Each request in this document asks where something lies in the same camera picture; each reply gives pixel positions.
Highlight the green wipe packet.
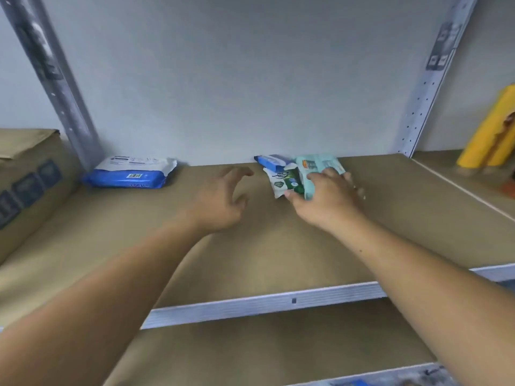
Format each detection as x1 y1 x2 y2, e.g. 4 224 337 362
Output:
269 166 305 199

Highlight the person's left hand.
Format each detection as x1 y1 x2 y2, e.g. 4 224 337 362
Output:
181 165 254 234

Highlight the person's left forearm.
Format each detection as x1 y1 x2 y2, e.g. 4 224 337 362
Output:
0 213 210 386

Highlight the yellow bottle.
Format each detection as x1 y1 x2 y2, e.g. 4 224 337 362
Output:
457 84 515 169
487 116 515 168

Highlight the grey metal shelf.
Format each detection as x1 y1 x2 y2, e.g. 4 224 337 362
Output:
0 0 515 386

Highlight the cardboard box blue print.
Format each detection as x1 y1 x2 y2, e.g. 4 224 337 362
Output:
0 128 85 266

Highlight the person's right hand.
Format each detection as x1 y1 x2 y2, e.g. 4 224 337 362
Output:
283 167 370 234

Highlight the teal wipes pack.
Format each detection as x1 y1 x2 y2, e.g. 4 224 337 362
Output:
296 154 347 198

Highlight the large blue Antabax wipes pack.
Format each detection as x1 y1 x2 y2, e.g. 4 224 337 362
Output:
84 155 178 190

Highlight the person's right forearm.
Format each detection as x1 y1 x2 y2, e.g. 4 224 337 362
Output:
338 209 515 386

